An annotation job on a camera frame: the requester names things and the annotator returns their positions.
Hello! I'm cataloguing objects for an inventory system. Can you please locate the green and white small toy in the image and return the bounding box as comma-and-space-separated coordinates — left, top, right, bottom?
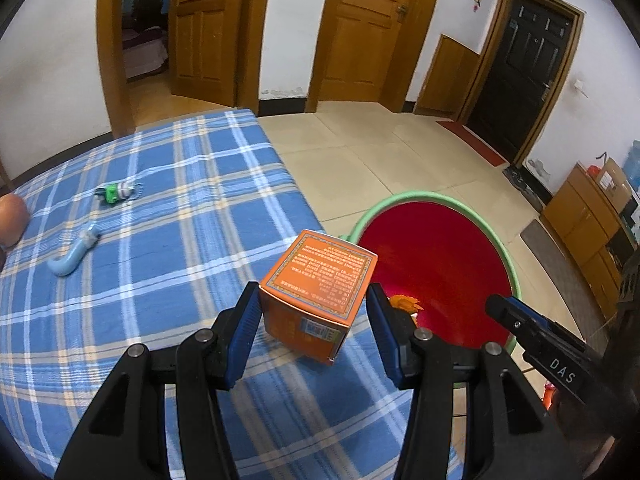
96, 181, 143, 205

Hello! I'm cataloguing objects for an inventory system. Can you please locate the red basin with green rim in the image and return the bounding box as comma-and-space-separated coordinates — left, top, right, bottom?
339, 191, 523, 357

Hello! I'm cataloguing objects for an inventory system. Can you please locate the wooden sideboard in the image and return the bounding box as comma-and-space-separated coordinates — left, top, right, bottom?
542, 162, 640, 311

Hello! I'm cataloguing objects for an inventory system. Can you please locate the grey floor mat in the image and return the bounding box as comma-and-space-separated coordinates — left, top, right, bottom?
520, 219, 608, 326

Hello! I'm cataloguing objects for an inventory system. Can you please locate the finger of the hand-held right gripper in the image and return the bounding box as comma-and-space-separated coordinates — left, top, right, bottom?
502, 298, 588, 357
487, 295, 596, 403

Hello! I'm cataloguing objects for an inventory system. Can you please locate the bed with pink cover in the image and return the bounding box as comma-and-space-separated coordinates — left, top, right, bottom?
122, 27, 168, 78

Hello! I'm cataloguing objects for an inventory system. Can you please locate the blue plaid tablecloth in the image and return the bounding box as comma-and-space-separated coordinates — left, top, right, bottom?
0, 108, 461, 480

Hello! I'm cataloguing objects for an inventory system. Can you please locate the orange cardboard box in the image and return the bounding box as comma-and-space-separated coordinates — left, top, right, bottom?
258, 230, 378, 366

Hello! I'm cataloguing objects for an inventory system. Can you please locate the light blue hook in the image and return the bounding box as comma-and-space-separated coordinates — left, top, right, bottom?
48, 226, 101, 277

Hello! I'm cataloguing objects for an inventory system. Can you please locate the low wooden wall cabinet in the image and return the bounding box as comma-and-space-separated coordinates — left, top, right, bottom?
415, 34, 483, 118

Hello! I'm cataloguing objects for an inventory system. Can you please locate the red doormat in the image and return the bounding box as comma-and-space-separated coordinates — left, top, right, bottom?
435, 119, 508, 167

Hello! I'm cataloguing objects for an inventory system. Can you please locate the open wooden door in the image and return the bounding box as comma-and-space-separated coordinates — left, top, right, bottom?
167, 0, 251, 98

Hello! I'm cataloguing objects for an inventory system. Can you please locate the closed wooden door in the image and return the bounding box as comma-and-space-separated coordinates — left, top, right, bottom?
317, 0, 416, 106

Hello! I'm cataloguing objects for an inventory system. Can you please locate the orange snack bag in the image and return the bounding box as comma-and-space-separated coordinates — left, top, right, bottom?
389, 294, 422, 317

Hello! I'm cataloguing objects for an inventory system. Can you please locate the black entrance door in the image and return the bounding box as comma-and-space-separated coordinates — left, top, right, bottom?
457, 0, 586, 168

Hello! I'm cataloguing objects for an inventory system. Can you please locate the wooden door frame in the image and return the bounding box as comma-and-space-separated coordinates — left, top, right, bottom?
97, 0, 275, 138
306, 0, 448, 115

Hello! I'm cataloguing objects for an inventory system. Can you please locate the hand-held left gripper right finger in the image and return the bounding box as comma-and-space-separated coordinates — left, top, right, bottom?
367, 282, 583, 480

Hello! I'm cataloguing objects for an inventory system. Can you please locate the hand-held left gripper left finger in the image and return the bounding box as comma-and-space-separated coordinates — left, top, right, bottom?
54, 282, 261, 480

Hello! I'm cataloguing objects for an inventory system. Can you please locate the large apple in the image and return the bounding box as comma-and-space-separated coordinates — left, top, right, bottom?
0, 194, 30, 248

